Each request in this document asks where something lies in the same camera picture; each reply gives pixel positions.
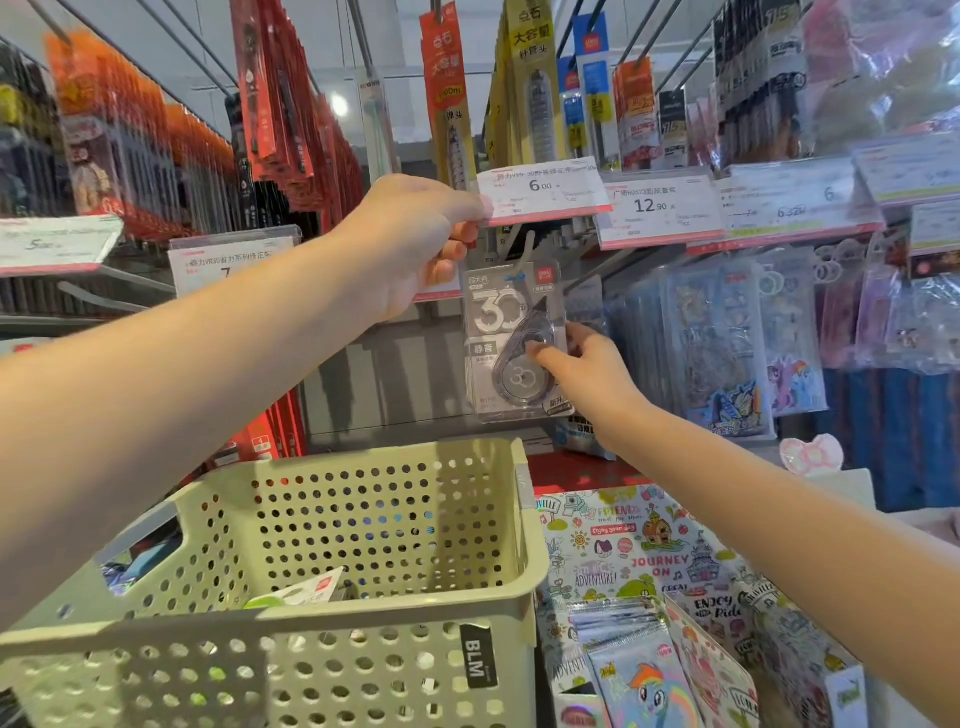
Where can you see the orange-red correction tape packet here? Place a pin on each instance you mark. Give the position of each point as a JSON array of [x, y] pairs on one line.
[[448, 97]]

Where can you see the stack of pony card packs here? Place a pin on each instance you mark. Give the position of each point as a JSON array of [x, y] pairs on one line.
[[637, 667]]

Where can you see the blue item in basket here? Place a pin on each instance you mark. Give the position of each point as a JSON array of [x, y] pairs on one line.
[[142, 559]]

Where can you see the pink white heart item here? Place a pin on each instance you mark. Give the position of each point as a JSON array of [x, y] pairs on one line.
[[811, 454]]

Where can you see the beige perforated plastic basket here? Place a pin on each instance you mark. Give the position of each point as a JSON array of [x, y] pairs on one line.
[[360, 570]]

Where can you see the row of blue packets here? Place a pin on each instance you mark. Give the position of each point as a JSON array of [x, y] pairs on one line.
[[892, 439]]

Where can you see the row of red hanging packets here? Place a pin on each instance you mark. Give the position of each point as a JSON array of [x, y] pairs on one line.
[[289, 112]]

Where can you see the orange hanging packet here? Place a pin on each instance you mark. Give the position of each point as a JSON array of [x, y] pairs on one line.
[[637, 112]]

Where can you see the row of orange pen packets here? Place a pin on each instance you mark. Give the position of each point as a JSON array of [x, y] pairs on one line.
[[142, 150]]

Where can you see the row of yellow hanging packets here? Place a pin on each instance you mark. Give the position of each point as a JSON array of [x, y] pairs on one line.
[[529, 82]]

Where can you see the person's left hand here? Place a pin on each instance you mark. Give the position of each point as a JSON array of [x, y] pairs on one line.
[[397, 240]]

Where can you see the white price tag red edge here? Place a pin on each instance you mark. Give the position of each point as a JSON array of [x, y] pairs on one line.
[[225, 262], [787, 199], [547, 191], [660, 208], [52, 244], [911, 169], [936, 225]]

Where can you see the grey correction tape packet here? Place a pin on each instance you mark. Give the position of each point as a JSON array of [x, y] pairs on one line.
[[499, 330]]

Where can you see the person's right hand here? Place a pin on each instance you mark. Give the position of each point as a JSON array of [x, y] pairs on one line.
[[596, 382]]

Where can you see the person's left forearm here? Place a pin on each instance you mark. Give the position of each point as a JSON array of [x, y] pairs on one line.
[[172, 397]]

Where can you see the black hanging packet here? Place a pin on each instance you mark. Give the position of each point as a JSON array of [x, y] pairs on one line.
[[673, 127]]

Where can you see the row of low red packets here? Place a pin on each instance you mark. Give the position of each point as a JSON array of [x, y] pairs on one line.
[[262, 435]]

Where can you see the row of dark pen packets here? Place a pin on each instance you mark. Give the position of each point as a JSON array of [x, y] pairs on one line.
[[26, 142]]

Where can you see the white green packet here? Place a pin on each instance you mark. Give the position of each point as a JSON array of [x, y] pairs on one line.
[[304, 592]]

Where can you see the row of black pen packets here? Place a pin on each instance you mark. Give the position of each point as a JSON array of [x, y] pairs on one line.
[[761, 82]]

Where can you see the person's right thumb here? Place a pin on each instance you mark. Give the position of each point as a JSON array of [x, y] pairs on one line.
[[547, 356]]

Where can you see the row of clear pink packets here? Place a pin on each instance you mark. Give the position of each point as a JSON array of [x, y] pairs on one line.
[[892, 315]]

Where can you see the person's left thumb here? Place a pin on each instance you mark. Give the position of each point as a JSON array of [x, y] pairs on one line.
[[465, 208]]

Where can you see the blue hanging packet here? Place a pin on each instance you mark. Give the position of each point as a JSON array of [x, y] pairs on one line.
[[596, 97]]

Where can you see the clear pink plastic bags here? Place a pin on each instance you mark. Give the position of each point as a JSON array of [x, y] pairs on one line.
[[885, 67]]

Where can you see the cartoon pony sticker pack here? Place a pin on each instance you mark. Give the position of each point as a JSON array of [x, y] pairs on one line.
[[716, 352], [791, 345]]

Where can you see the clear hanging packet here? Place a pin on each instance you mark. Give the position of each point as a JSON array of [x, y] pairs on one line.
[[377, 127]]

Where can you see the person's right forearm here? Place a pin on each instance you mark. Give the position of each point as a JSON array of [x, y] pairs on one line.
[[795, 555]]

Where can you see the colourful cartoon display box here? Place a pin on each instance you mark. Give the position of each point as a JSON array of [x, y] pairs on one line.
[[637, 547]]

